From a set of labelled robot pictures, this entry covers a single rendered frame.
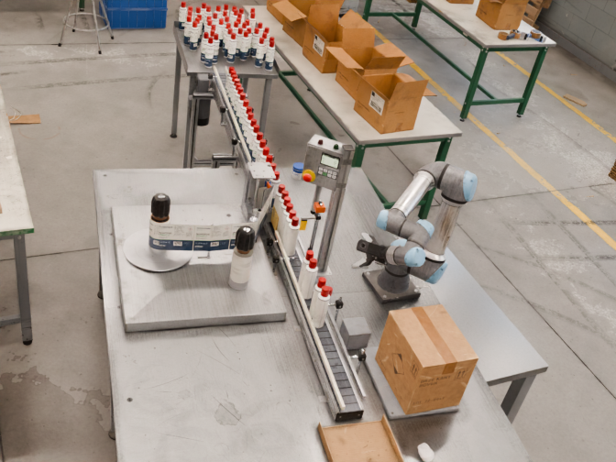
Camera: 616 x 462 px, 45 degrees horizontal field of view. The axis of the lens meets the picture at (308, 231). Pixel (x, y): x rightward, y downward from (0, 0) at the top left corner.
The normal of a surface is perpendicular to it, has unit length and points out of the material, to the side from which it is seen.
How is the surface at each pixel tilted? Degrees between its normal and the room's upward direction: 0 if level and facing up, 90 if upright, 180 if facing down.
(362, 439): 0
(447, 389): 90
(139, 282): 0
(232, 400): 0
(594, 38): 90
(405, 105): 92
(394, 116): 90
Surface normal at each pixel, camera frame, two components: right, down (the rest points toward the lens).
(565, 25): -0.90, 0.12
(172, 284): 0.16, -0.80
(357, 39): 0.43, 0.35
